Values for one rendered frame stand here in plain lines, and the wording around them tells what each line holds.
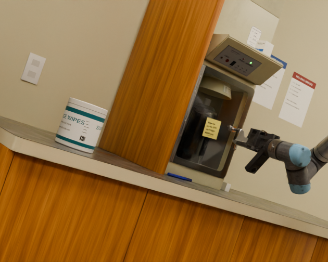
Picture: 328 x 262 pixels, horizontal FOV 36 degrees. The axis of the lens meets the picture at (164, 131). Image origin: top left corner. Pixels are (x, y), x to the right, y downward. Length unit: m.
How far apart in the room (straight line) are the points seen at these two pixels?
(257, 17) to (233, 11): 0.13
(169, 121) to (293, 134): 1.31
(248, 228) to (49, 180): 0.82
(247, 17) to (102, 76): 0.67
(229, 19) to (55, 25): 0.70
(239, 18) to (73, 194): 1.02
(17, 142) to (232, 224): 0.87
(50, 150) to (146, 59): 0.87
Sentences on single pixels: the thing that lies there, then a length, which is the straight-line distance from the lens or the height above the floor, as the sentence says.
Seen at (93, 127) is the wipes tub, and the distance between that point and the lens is 1.61.
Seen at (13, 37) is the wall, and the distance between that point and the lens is 2.10.
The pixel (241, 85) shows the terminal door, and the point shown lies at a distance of 2.12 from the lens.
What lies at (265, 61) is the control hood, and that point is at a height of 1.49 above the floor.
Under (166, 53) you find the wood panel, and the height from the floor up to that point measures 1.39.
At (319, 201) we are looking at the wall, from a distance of 3.37.
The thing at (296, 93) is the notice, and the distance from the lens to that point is 3.01.
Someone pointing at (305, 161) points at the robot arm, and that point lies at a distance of 1.85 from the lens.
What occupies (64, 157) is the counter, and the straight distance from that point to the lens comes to 1.42.
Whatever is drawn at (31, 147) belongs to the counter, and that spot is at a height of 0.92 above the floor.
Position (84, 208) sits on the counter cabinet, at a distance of 1.53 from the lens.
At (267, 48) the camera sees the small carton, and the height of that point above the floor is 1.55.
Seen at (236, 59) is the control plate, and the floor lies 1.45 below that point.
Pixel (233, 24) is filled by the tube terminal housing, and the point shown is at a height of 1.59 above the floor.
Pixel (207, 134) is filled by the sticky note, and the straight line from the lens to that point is 2.04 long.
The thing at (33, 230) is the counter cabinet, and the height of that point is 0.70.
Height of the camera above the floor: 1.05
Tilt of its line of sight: 1 degrees up
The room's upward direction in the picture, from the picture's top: 19 degrees clockwise
